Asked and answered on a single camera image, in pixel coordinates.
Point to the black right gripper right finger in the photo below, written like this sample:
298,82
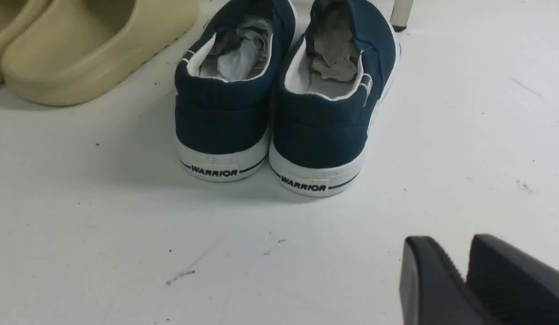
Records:
514,287

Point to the left navy canvas slip-on shoe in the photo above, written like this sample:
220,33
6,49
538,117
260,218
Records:
224,84

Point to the right navy canvas slip-on shoe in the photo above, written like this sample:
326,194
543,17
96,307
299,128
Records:
333,80

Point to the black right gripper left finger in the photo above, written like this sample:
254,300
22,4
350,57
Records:
432,291

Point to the right beige foam clog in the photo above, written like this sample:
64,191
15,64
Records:
78,50

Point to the navy canvas slip-on shoe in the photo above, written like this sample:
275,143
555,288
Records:
224,84
333,80

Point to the left beige foam clog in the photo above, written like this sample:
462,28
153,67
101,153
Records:
15,17

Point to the metal shoe rack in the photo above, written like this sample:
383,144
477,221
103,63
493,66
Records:
400,14

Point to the beige foam clog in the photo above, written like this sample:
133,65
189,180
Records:
15,17
78,50

